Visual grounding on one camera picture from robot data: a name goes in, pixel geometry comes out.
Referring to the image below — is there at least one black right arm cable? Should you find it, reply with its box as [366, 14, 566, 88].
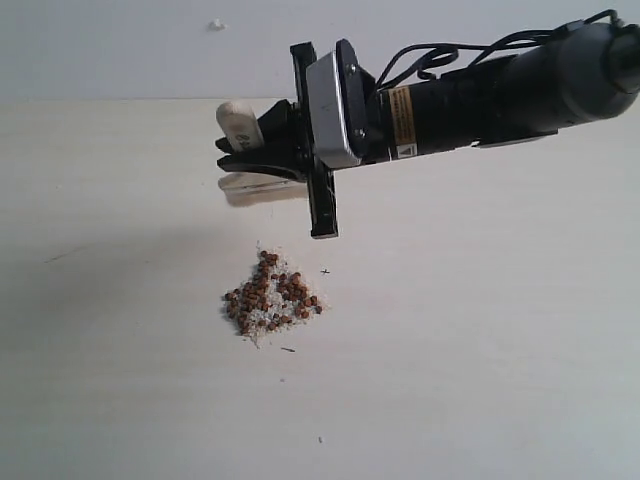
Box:
[374, 8, 626, 86]

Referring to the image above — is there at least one white wall plug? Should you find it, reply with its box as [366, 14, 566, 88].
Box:
[208, 19, 227, 31]

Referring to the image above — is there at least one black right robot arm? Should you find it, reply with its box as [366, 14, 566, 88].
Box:
[216, 9, 639, 239]

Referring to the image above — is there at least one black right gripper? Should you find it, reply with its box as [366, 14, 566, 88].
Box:
[215, 39, 388, 239]

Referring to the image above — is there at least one brown beans and rice pile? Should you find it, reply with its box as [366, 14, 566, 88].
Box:
[220, 243, 331, 348]

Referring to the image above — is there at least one white wooden brush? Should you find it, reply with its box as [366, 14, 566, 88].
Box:
[216, 100, 307, 208]

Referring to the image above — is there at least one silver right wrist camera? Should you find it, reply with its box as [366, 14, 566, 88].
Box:
[306, 50, 361, 170]

